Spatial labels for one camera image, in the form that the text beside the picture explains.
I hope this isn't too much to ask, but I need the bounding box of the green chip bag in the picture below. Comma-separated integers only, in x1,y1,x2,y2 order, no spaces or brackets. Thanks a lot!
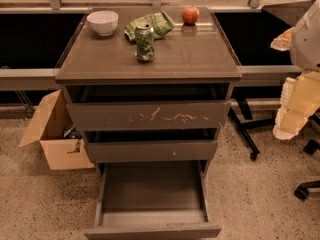
124,11,174,42

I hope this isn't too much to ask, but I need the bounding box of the middle grey drawer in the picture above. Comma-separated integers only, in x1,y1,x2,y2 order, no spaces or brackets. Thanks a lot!
85,128,217,163

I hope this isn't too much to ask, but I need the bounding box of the open cardboard box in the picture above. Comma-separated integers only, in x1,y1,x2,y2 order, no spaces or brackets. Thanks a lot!
19,90,94,170

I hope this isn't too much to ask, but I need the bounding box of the white ceramic bowl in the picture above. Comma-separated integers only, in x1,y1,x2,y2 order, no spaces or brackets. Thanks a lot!
87,10,119,36

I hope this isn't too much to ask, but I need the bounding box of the green soda can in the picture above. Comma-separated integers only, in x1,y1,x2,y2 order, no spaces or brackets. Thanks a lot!
135,22,155,62

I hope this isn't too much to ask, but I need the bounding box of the bottom grey drawer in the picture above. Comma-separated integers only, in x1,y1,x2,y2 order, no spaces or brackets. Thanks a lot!
85,161,221,240

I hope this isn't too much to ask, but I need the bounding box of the grey drawer cabinet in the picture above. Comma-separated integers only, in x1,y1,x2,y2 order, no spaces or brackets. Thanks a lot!
54,6,243,178

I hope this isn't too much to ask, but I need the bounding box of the top grey drawer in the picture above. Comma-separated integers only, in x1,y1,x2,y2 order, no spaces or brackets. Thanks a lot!
67,84,230,131

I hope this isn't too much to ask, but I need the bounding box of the grey drawer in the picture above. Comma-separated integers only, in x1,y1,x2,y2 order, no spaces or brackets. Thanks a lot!
67,84,230,131
85,161,221,240
85,128,217,163

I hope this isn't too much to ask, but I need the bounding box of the red apple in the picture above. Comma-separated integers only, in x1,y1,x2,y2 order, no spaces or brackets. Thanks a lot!
182,6,200,25

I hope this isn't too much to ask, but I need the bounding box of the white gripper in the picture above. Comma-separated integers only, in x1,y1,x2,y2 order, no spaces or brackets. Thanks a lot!
270,0,320,140

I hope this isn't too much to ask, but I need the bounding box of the black office chair base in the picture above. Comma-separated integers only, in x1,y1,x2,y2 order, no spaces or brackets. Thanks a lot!
293,113,320,202

